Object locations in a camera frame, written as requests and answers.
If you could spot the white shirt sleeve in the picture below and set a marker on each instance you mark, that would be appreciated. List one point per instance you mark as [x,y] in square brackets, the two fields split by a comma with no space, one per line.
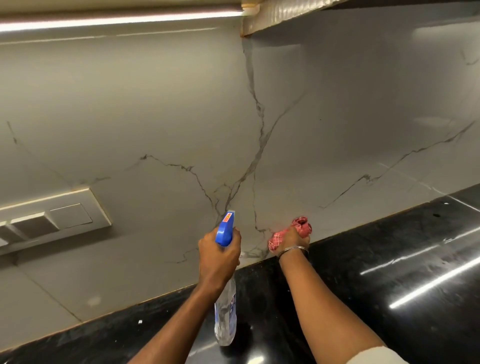
[378,356]

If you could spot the pink checked cleaning cloth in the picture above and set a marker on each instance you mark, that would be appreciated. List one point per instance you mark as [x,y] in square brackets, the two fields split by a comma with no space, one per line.
[302,225]

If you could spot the brown upper cabinet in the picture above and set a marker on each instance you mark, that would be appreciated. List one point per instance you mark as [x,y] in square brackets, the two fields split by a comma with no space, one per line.
[300,11]

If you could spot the person's right hand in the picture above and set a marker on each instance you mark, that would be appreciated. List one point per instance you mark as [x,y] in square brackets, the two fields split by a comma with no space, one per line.
[294,240]

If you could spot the person's right forearm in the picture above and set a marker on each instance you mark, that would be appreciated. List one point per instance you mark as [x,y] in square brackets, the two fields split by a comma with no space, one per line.
[322,311]

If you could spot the white switch panel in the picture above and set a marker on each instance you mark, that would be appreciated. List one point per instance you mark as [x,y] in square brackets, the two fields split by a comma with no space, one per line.
[48,221]

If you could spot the silver bangle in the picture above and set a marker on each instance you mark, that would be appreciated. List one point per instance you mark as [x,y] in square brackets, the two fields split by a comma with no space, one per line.
[294,249]

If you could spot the person's left hand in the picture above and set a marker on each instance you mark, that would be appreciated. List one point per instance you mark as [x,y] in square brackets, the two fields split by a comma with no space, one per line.
[217,262]

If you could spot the clear spray bottle blue nozzle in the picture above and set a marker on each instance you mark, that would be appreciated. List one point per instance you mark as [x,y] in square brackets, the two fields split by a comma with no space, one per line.
[225,232]

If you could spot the person's left forearm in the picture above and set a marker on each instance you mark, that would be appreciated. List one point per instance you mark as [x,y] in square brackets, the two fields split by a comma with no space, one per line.
[172,330]

